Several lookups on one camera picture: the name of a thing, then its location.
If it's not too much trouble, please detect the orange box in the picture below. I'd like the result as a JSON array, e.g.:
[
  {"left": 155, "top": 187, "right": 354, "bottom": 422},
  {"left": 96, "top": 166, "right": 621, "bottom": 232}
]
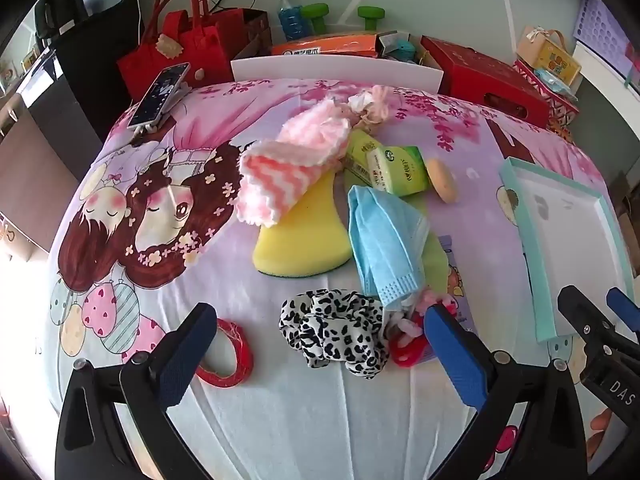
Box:
[{"left": 271, "top": 31, "right": 401, "bottom": 60}]

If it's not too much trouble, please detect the red felt handbag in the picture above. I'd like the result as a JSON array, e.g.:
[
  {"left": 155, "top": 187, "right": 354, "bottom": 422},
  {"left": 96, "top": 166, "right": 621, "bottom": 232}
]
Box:
[{"left": 116, "top": 0, "right": 233, "bottom": 103}]

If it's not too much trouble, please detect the red gift box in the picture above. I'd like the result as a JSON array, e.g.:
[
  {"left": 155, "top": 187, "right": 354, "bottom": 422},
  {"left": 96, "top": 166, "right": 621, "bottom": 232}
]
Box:
[{"left": 420, "top": 35, "right": 551, "bottom": 128}]

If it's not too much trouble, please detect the purple perforated board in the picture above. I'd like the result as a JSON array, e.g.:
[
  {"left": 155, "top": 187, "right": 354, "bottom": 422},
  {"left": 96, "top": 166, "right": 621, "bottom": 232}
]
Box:
[{"left": 572, "top": 0, "right": 640, "bottom": 76}]

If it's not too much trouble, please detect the wooden cabinet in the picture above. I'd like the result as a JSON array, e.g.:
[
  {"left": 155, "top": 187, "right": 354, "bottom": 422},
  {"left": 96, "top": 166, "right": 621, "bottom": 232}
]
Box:
[{"left": 0, "top": 45, "right": 81, "bottom": 256}]

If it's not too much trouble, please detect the white tray with teal rim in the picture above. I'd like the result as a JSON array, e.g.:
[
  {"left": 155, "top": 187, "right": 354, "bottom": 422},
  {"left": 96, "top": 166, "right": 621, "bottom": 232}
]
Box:
[{"left": 499, "top": 156, "right": 633, "bottom": 343}]

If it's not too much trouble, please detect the green white tissue pack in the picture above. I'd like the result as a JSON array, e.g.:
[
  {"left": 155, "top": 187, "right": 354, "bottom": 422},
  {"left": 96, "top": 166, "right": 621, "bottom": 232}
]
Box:
[{"left": 367, "top": 145, "right": 431, "bottom": 196}]

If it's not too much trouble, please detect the pink floral scrunchie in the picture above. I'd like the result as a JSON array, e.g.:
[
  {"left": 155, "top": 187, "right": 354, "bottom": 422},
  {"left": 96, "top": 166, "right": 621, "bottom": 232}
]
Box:
[{"left": 347, "top": 85, "right": 396, "bottom": 128}]

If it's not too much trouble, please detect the person's right hand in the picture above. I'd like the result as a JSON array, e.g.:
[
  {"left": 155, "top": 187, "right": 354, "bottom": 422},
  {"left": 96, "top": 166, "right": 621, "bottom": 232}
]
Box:
[{"left": 589, "top": 409, "right": 615, "bottom": 462}]

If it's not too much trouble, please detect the white desk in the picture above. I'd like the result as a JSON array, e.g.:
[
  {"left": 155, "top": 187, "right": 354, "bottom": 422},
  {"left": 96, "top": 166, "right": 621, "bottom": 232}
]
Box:
[{"left": 572, "top": 40, "right": 640, "bottom": 111}]

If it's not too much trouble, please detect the pink red hair accessory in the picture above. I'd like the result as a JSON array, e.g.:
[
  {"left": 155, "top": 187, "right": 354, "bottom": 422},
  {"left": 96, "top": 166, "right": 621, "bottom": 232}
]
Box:
[{"left": 382, "top": 290, "right": 458, "bottom": 368}]

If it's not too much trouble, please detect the beige gift box with handle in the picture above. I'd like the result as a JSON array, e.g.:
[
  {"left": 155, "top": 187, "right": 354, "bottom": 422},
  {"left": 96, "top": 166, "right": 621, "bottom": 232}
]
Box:
[{"left": 516, "top": 25, "right": 583, "bottom": 83}]

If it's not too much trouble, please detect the printed cartoon blanket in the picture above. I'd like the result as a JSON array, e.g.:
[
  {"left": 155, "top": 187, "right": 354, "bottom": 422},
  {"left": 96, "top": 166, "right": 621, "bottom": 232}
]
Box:
[{"left": 42, "top": 77, "right": 636, "bottom": 480}]

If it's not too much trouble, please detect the brown cardboard box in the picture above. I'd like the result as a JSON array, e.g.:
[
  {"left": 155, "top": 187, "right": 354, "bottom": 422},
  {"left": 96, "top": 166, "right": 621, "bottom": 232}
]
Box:
[{"left": 612, "top": 170, "right": 640, "bottom": 261}]

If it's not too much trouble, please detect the dark red open carton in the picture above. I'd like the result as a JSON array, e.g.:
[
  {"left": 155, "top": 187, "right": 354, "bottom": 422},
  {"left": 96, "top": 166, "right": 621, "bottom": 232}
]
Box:
[{"left": 215, "top": 7, "right": 273, "bottom": 61}]

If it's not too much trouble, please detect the red hair tie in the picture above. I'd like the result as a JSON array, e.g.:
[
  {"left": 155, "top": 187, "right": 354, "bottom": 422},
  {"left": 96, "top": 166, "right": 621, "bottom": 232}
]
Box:
[{"left": 195, "top": 318, "right": 255, "bottom": 389}]

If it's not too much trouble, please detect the pink white fluffy cloth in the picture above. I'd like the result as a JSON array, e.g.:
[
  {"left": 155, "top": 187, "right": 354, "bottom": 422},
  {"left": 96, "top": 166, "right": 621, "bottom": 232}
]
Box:
[{"left": 236, "top": 97, "right": 353, "bottom": 227}]

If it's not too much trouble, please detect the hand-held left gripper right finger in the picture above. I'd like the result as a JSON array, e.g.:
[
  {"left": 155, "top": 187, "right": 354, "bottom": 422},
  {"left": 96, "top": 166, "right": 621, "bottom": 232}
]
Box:
[{"left": 422, "top": 304, "right": 588, "bottom": 480}]

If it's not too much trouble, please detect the blue face mask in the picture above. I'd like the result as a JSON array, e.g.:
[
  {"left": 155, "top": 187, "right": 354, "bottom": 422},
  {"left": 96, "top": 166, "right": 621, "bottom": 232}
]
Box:
[{"left": 347, "top": 185, "right": 431, "bottom": 308}]

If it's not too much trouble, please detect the purple cartoon tissue packet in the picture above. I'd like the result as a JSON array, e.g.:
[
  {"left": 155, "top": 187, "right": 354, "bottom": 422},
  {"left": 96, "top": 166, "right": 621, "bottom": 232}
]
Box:
[{"left": 437, "top": 235, "right": 479, "bottom": 343}]

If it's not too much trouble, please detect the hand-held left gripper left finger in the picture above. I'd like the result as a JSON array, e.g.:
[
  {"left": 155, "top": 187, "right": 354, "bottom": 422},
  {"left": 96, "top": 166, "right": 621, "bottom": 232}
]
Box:
[{"left": 54, "top": 302, "right": 218, "bottom": 480}]

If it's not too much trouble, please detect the wet wipes pack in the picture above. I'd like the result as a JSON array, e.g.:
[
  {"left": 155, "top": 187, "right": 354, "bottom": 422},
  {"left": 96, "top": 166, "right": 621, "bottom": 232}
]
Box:
[{"left": 535, "top": 67, "right": 581, "bottom": 96}]

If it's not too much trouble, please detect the black white leopard scrunchie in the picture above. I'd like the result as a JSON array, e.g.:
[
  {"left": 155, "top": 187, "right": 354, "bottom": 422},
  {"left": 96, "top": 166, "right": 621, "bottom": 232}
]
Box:
[{"left": 278, "top": 289, "right": 391, "bottom": 378}]

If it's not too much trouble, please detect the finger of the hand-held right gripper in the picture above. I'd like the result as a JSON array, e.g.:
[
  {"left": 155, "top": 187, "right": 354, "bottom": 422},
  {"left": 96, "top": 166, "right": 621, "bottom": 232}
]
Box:
[
  {"left": 606, "top": 287, "right": 640, "bottom": 333},
  {"left": 557, "top": 285, "right": 617, "bottom": 353}
]

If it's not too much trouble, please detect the round beige puff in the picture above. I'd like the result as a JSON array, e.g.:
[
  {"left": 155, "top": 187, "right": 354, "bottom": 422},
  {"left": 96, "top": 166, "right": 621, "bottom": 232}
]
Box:
[{"left": 425, "top": 157, "right": 458, "bottom": 204}]

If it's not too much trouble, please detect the yellow sponge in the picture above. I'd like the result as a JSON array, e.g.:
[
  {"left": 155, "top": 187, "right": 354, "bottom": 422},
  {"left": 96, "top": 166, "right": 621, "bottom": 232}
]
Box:
[{"left": 252, "top": 170, "right": 353, "bottom": 278}]

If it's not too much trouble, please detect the black cabinet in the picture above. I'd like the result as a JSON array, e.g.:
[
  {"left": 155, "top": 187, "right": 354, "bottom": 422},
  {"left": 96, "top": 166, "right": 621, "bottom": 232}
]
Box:
[{"left": 37, "top": 0, "right": 146, "bottom": 161}]

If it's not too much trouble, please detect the green dumbbell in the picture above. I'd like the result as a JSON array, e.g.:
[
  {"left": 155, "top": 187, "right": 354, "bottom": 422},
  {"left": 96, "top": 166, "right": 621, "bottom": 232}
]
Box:
[
  {"left": 357, "top": 6, "right": 388, "bottom": 32},
  {"left": 301, "top": 3, "right": 330, "bottom": 36}
]

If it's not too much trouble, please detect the smartphone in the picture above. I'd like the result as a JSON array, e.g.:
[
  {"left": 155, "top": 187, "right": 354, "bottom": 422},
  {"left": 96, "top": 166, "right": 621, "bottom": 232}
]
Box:
[{"left": 127, "top": 62, "right": 192, "bottom": 128}]

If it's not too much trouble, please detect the red patterned box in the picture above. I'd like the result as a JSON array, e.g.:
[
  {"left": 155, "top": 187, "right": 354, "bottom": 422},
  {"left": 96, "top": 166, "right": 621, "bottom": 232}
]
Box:
[{"left": 512, "top": 60, "right": 581, "bottom": 131}]

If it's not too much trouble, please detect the bottle with blue liquid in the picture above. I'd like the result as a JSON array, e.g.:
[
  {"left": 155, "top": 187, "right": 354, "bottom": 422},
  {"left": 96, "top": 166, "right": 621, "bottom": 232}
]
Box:
[{"left": 277, "top": 0, "right": 306, "bottom": 43}]

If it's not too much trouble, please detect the white bed board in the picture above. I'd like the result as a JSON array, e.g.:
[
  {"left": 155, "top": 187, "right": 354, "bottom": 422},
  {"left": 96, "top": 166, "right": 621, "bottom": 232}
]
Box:
[{"left": 231, "top": 55, "right": 445, "bottom": 95}]

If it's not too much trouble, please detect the yellow-green tissue pack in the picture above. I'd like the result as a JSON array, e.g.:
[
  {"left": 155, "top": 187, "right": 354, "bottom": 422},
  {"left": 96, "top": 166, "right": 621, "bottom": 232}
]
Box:
[{"left": 344, "top": 129, "right": 387, "bottom": 186}]

